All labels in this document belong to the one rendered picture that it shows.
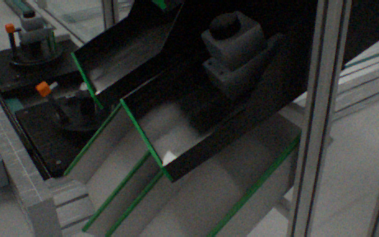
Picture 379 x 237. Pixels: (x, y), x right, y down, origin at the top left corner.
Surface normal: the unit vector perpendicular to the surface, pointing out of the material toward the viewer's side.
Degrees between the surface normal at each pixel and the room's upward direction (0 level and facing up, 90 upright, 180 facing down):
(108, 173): 45
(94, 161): 90
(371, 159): 0
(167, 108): 25
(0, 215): 0
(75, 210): 90
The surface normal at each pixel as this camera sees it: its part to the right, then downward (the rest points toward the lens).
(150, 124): -0.40, -0.67
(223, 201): -0.66, -0.44
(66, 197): 0.55, 0.44
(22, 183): -0.01, -0.84
